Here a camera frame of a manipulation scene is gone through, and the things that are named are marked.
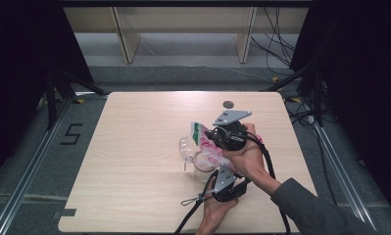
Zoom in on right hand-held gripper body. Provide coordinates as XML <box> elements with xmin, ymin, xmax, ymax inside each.
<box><xmin>211</xmin><ymin>110</ymin><xmax>253</xmax><ymax>152</ymax></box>

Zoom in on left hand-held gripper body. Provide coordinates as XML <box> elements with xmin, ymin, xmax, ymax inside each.
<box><xmin>211</xmin><ymin>164</ymin><xmax>251</xmax><ymax>203</ymax></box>

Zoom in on pink and white plastic bag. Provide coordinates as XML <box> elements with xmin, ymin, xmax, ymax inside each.
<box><xmin>190</xmin><ymin>121</ymin><xmax>265</xmax><ymax>177</ymax></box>

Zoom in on clear glass jar with handle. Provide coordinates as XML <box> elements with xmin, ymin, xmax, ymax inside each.
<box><xmin>177</xmin><ymin>136</ymin><xmax>219</xmax><ymax>184</ymax></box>

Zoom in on person's right hand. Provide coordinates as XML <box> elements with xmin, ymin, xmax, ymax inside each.
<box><xmin>221</xmin><ymin>122</ymin><xmax>274</xmax><ymax>185</ymax></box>

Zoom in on person's left hand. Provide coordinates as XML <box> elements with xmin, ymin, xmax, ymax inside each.
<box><xmin>196</xmin><ymin>178</ymin><xmax>240</xmax><ymax>235</ymax></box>

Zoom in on black metal stand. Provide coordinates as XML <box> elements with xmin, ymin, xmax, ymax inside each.
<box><xmin>260</xmin><ymin>62</ymin><xmax>324</xmax><ymax>127</ymax></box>
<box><xmin>45</xmin><ymin>68</ymin><xmax>109</xmax><ymax>131</ymax></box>

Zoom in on black curtain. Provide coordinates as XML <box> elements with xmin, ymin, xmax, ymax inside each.
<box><xmin>289</xmin><ymin>0</ymin><xmax>391</xmax><ymax>223</ymax></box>
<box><xmin>0</xmin><ymin>0</ymin><xmax>94</xmax><ymax>184</ymax></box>

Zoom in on black tape strip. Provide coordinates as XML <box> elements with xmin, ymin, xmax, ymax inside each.
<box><xmin>52</xmin><ymin>208</ymin><xmax>77</xmax><ymax>219</ymax></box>

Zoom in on thin black lanyard loop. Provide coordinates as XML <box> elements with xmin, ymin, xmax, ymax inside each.
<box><xmin>180</xmin><ymin>195</ymin><xmax>205</xmax><ymax>207</ymax></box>

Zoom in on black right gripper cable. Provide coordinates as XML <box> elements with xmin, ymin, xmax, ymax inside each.
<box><xmin>246</xmin><ymin>131</ymin><xmax>292</xmax><ymax>235</ymax></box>

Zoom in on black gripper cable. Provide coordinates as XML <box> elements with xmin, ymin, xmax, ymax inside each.
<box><xmin>173</xmin><ymin>169</ymin><xmax>220</xmax><ymax>235</ymax></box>
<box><xmin>246</xmin><ymin>131</ymin><xmax>292</xmax><ymax>235</ymax></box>

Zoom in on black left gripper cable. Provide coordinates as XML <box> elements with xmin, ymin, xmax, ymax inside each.
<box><xmin>173</xmin><ymin>169</ymin><xmax>220</xmax><ymax>235</ymax></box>

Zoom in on thin white floor cable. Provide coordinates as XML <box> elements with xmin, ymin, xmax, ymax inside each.
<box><xmin>140</xmin><ymin>38</ymin><xmax>272</xmax><ymax>83</ymax></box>

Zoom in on black floor cables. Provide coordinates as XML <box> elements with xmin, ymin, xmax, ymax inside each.
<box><xmin>282</xmin><ymin>94</ymin><xmax>339</xmax><ymax>207</ymax></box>

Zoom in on bundle of black hanging cables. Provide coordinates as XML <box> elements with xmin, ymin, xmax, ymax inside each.
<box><xmin>250</xmin><ymin>7</ymin><xmax>297</xmax><ymax>68</ymax></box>

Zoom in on aluminium floor rail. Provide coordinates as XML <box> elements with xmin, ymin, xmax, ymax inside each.
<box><xmin>310</xmin><ymin>121</ymin><xmax>378</xmax><ymax>233</ymax></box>
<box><xmin>0</xmin><ymin>97</ymin><xmax>72</xmax><ymax>235</ymax></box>

